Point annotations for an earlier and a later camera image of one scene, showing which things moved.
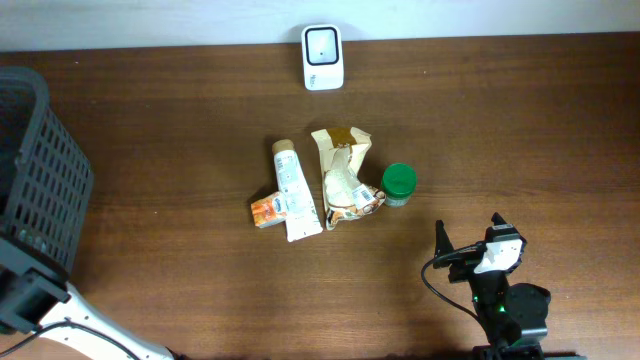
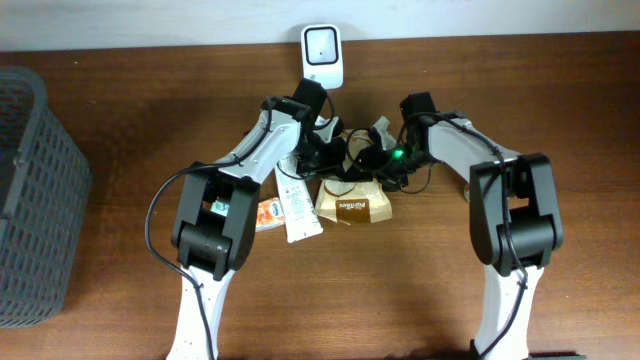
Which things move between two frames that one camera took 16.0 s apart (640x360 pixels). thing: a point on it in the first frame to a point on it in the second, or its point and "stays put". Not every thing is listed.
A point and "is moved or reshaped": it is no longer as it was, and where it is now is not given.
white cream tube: x=302 y=219 stays put
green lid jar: x=398 y=183 is moved or reshaped
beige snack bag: x=341 y=151 is moved or reshaped
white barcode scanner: x=323 y=57 stays put
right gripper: x=456 y=270 to x=367 y=150
